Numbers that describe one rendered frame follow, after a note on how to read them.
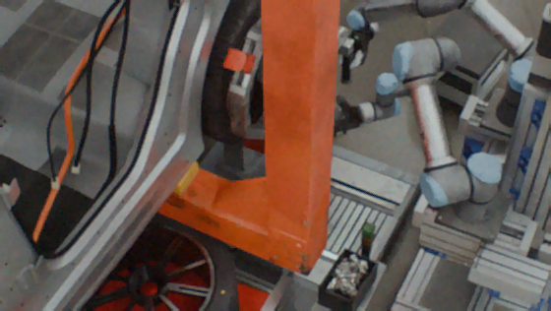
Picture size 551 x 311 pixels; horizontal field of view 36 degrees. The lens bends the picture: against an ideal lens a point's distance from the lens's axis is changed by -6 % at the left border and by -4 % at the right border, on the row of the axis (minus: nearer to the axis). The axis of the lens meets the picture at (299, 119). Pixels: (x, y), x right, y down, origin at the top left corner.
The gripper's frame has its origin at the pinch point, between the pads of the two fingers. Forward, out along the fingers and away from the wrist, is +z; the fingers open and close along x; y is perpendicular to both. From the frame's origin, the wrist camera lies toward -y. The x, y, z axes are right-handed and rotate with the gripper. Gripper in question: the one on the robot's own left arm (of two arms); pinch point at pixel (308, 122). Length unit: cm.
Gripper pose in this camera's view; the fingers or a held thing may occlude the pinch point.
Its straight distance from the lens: 321.2
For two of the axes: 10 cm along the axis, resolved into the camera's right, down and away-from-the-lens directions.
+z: -9.5, 2.2, -2.2
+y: -0.1, 6.9, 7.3
